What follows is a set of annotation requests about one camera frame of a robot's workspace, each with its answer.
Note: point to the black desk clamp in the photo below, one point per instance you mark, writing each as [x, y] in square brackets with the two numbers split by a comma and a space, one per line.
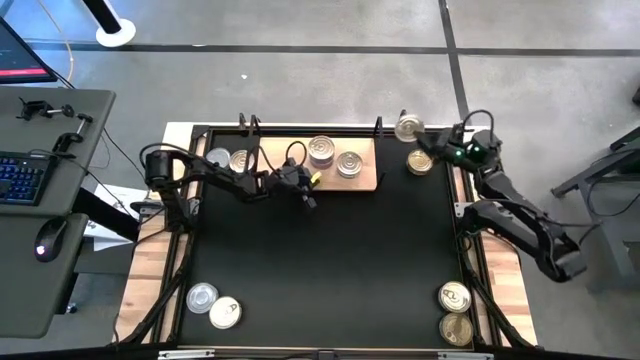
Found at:
[65, 142]
[35, 107]

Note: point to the gold seafood can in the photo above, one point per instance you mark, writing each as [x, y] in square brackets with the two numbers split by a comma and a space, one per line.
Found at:
[419, 162]
[456, 329]

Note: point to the black table mat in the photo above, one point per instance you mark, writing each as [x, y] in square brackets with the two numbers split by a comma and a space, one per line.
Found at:
[325, 280]

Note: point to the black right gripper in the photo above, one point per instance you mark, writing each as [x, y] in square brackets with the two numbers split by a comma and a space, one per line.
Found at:
[452, 147]

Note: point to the black computer monitor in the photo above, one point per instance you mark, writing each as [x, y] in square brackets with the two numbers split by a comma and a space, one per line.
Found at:
[20, 55]

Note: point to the silver lid seafood can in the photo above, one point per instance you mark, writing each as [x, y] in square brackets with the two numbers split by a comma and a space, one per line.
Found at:
[218, 157]
[202, 298]

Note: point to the white paper sheet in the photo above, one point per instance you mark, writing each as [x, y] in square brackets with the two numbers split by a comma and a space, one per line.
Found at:
[100, 240]

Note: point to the wooden shelf black brackets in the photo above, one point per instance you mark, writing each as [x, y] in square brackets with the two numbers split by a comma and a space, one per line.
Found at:
[365, 150]

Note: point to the dark metal stand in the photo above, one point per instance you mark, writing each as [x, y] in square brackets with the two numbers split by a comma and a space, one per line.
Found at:
[615, 250]

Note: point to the silver metal bracket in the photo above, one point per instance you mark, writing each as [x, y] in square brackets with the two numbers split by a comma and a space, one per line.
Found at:
[185, 354]
[465, 356]

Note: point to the yellow tag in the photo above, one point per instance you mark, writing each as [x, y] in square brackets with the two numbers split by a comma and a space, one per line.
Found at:
[316, 176]

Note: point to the backlit black keyboard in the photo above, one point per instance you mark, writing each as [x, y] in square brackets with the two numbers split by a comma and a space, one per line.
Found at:
[22, 177]

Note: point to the black table clamp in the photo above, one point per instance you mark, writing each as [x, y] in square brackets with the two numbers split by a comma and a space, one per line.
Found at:
[142, 206]

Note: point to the black computer mouse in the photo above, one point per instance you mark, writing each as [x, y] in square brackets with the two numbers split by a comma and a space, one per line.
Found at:
[50, 240]

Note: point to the grey side desk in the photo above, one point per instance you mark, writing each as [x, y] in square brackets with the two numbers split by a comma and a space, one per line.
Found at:
[30, 280]

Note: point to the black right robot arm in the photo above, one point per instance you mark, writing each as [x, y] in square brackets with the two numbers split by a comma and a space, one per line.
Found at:
[520, 225]

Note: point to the small blue object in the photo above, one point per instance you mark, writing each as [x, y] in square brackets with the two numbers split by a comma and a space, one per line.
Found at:
[72, 309]

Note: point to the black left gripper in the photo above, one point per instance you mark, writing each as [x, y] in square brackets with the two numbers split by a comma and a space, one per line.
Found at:
[290, 181]

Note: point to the black pole white base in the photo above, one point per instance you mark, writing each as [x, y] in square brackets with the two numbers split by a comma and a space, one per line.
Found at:
[116, 32]

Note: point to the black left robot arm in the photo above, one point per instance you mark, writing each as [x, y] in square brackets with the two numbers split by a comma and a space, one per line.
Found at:
[215, 175]

